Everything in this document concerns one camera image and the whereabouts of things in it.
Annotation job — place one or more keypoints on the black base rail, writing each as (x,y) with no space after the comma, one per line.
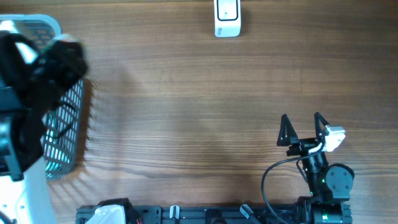
(120,210)

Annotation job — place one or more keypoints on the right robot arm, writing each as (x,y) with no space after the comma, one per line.
(329,184)

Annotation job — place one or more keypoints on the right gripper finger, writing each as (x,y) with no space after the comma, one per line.
(319,120)
(287,135)

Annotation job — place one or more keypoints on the grey plastic mesh basket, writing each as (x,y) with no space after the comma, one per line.
(62,123)

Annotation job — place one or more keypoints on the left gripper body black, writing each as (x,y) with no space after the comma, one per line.
(56,72)

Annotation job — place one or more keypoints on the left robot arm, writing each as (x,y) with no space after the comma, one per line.
(24,193)

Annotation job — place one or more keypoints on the white barcode scanner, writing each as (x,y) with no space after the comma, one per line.
(227,15)

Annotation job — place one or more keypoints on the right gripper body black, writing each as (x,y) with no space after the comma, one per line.
(302,145)

